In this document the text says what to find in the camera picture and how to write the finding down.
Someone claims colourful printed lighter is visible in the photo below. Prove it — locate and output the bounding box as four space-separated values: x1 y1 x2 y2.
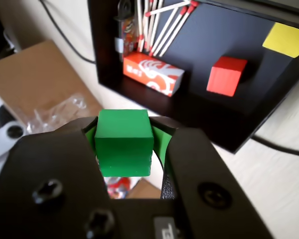
113 0 138 63

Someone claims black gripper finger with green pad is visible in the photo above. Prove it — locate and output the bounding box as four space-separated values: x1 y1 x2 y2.
149 116 275 239
0 116 150 239

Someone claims small brown cardboard piece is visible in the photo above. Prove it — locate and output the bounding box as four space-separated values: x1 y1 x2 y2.
126 178 162 200

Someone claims green wooden cube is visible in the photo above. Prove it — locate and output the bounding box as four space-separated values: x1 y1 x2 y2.
94 109 154 178

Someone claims red wooden cube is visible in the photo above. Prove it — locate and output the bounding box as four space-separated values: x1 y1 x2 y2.
206 56 248 97

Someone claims clear plastic wrap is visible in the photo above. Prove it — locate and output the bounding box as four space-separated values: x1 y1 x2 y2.
26 93 88 136

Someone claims orange white matchbox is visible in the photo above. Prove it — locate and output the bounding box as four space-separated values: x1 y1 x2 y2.
123 51 185 98

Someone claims yellow sticky note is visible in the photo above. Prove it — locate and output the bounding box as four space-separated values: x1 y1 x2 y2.
262 22 299 59

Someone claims brown cardboard box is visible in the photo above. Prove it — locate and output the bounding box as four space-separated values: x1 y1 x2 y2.
0 40 101 130

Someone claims red-headed wooden match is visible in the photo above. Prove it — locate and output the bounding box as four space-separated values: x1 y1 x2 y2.
143 0 154 50
159 5 196 57
145 0 199 17
149 6 189 56
148 0 165 52
137 0 144 52

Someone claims orange printed package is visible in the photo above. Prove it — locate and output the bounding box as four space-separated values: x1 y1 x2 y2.
106 177 138 200

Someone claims white device with black knob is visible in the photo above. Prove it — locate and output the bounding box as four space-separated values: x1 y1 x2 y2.
0 89 28 165

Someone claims black box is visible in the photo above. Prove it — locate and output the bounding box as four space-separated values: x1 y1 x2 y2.
87 0 299 154

